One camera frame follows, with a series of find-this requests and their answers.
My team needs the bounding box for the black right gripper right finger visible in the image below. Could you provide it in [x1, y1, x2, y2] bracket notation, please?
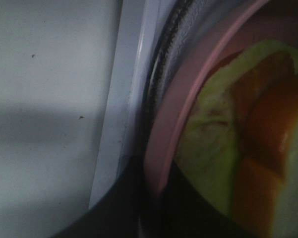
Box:
[140, 164, 238, 238]

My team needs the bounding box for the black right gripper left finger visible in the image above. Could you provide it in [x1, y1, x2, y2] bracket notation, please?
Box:
[53, 156, 143, 238]

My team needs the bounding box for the sandwich with lettuce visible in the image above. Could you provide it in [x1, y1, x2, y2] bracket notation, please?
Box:
[175, 40, 298, 238]

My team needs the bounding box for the pink plate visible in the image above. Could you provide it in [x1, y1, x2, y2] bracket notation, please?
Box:
[144, 0, 298, 197]

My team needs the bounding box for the white microwave oven body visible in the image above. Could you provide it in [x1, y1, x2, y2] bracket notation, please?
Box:
[88, 0, 214, 206]

